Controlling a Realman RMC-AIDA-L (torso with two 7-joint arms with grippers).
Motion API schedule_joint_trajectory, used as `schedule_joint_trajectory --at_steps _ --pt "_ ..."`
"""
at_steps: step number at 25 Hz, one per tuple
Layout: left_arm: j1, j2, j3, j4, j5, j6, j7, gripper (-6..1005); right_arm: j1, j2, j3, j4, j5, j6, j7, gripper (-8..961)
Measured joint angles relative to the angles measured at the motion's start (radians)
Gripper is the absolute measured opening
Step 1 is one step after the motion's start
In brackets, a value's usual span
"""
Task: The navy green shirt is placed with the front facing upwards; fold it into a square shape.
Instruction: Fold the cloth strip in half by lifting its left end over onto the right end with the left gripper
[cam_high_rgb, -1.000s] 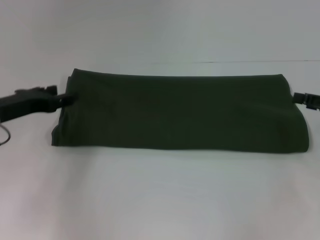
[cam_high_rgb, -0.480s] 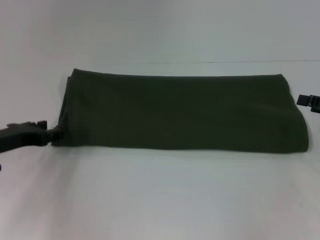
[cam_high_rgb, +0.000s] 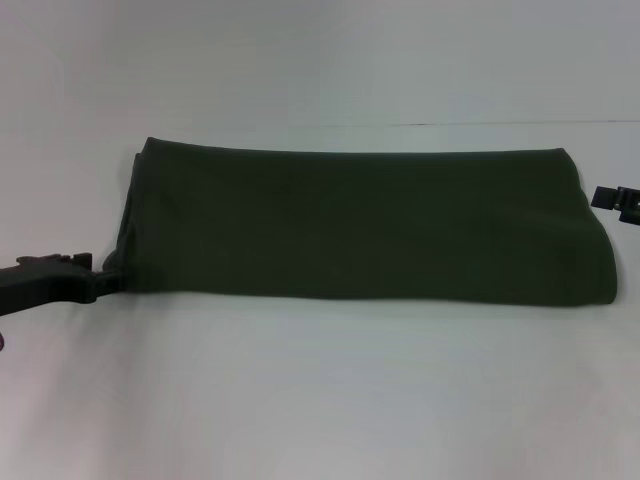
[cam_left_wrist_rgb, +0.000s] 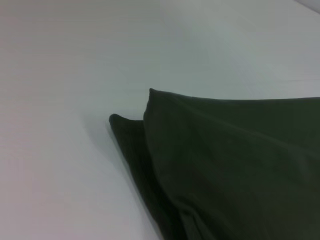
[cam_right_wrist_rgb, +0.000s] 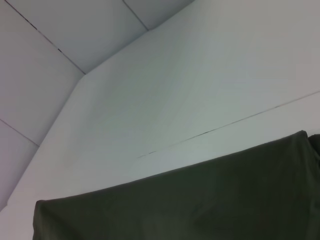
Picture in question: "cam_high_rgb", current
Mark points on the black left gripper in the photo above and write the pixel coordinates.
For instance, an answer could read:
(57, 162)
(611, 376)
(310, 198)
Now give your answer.
(40, 285)

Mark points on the dark green FREE t-shirt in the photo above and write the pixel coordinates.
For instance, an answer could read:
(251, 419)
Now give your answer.
(350, 225)

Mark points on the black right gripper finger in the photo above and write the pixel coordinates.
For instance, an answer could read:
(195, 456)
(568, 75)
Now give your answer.
(617, 200)

